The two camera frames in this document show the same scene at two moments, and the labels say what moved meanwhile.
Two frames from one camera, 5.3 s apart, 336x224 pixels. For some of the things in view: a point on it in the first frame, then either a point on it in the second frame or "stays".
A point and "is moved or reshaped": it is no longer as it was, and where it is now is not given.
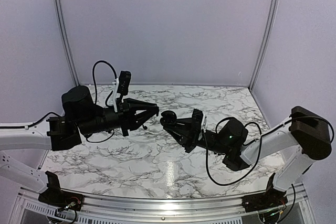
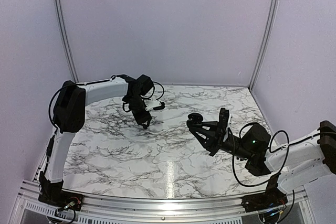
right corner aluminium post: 271,29 stays
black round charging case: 169,119 is moved or reshaped
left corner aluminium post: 61,20 stays
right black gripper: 189,145 to 218,141
